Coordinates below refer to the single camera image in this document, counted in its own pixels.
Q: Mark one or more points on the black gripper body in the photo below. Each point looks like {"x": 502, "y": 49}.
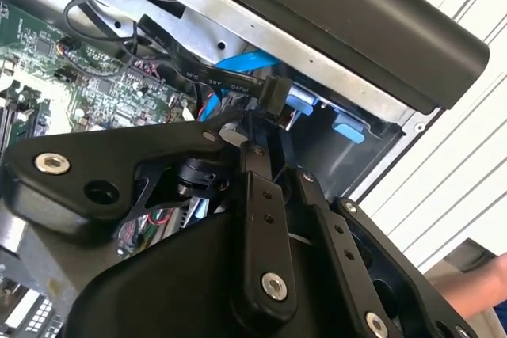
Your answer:
{"x": 170, "y": 282}

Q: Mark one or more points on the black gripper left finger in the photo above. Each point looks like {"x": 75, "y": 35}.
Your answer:
{"x": 99, "y": 156}

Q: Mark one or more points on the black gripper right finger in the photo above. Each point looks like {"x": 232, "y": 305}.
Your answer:
{"x": 340, "y": 259}

